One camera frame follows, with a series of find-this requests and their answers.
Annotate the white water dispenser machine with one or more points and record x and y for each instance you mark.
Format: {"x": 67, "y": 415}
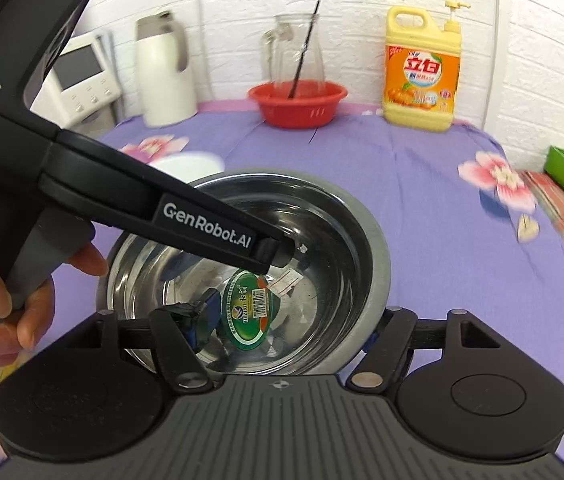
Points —
{"x": 81, "y": 89}

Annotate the red plastic basket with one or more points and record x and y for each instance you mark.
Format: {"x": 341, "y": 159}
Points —
{"x": 313, "y": 107}

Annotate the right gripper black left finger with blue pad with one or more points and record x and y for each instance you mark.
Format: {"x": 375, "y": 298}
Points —
{"x": 179, "y": 332}

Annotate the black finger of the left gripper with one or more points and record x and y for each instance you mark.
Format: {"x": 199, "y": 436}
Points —
{"x": 277, "y": 251}

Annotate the white bowl red pattern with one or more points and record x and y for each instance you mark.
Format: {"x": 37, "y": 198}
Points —
{"x": 189, "y": 166}

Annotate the white thermos jug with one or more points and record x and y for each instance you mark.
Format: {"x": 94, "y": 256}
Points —
{"x": 164, "y": 75}

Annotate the purple floral tablecloth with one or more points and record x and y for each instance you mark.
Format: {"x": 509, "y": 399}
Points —
{"x": 448, "y": 249}

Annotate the yellow dish soap bottle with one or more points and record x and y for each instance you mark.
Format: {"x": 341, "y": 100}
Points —
{"x": 422, "y": 67}

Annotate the clear glass pitcher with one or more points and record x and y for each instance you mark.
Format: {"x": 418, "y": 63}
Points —
{"x": 281, "y": 48}

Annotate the stainless steel bowl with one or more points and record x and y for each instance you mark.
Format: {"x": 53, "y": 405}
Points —
{"x": 327, "y": 300}

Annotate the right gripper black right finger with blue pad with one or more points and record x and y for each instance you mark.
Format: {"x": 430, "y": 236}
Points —
{"x": 388, "y": 357}

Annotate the black straw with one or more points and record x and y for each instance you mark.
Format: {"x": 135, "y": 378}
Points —
{"x": 303, "y": 52}

